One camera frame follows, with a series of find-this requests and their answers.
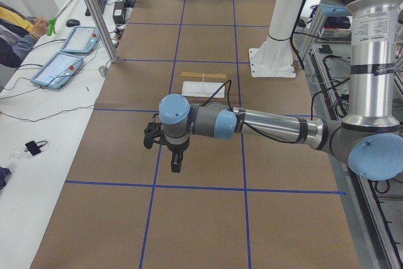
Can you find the blue teach pendant near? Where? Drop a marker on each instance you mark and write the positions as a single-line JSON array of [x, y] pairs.
[[57, 71]]

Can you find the person's hand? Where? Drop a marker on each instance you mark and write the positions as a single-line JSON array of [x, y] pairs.
[[40, 26]]

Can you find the wooden rack rod outer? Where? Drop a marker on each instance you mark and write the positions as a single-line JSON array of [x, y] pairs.
[[208, 75]]

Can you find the black computer mouse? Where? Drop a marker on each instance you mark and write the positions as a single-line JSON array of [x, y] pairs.
[[72, 22]]

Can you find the blue teach pendant far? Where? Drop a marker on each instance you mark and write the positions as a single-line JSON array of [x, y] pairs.
[[81, 40]]

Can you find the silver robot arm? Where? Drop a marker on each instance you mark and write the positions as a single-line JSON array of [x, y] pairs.
[[367, 139]]

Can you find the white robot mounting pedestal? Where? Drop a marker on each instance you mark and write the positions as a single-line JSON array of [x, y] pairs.
[[274, 57]]

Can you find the person's forearm grey sleeve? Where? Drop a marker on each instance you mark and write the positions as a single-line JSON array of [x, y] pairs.
[[15, 48]]

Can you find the white towel rack base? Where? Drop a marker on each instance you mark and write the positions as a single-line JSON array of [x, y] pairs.
[[199, 89]]

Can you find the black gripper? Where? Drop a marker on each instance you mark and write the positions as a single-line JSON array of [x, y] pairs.
[[177, 149]]

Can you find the black power adapter box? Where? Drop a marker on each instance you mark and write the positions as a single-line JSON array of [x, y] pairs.
[[119, 12]]

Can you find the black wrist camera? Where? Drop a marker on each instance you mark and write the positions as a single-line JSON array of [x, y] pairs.
[[153, 133]]

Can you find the blue teach pendant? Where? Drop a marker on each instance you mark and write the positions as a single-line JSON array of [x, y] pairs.
[[81, 40], [57, 71]]

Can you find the grey aluminium frame post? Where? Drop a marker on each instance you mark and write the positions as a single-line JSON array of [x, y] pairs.
[[101, 26]]

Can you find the green clamp tool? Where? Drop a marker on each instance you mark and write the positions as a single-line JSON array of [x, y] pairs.
[[51, 26]]

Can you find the small black cable adapter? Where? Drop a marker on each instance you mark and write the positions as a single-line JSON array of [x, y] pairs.
[[35, 147]]

